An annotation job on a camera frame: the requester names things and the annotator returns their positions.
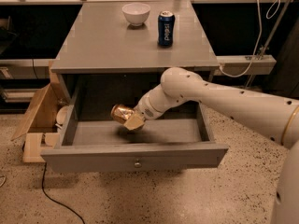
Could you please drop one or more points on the grey open top drawer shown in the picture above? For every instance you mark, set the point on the grey open top drawer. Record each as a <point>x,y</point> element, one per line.
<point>91,141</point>

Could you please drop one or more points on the white ceramic bowl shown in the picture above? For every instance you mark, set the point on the white ceramic bowl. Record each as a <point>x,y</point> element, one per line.
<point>136,13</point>

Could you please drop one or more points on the grey cabinet with top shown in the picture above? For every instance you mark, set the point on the grey cabinet with top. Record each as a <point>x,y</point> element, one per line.
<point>102,41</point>

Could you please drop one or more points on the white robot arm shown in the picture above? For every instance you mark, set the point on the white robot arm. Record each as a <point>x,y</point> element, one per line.
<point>274,117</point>

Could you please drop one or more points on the slanted metal pole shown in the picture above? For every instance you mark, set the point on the slanted metal pole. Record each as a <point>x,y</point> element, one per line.
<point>258,56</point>

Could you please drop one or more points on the round metal drawer knob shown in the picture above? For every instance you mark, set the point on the round metal drawer knob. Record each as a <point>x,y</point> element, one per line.
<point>138,164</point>

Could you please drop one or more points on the open cardboard box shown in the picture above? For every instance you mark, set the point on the open cardboard box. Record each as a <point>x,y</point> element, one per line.
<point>37,126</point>

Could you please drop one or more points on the blue Pepsi can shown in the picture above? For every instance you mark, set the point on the blue Pepsi can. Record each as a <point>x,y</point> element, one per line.
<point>166,22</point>

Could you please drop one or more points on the white plates in box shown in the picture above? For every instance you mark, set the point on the white plates in box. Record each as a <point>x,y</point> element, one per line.
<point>61,116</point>

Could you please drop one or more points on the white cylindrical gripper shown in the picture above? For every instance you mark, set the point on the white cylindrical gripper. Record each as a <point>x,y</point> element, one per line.
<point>144,108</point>

